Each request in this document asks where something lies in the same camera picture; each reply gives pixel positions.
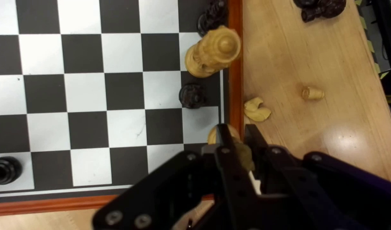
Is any dark chess piece lying front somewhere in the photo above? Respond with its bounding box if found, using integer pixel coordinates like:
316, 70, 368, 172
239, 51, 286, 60
293, 0, 346, 23

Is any broken light chess fragment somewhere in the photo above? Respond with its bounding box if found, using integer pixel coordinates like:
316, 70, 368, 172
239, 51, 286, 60
244, 97, 272, 122

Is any chess board with red frame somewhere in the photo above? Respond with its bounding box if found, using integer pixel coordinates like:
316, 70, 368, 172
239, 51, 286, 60
0, 0, 240, 214

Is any tall dark chess piece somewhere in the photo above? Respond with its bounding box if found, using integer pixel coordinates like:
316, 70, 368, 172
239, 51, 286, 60
197, 0, 227, 37

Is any light brown chess piece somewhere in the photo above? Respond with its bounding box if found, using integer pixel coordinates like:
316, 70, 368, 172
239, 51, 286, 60
207, 125, 256, 171

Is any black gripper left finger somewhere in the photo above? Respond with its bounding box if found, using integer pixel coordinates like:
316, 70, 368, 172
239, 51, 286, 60
216, 124, 236, 157

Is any small light chess fragment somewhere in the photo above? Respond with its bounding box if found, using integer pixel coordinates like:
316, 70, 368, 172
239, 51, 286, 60
302, 87, 325, 101

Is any dark chess pawn on board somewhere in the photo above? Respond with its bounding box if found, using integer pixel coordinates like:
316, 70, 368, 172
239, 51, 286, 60
179, 83, 206, 108

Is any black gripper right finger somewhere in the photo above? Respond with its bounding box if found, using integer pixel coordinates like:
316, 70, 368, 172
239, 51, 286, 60
244, 124, 268, 158

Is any light chess king on board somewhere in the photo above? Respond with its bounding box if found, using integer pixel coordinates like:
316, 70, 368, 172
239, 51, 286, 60
185, 25, 241, 78

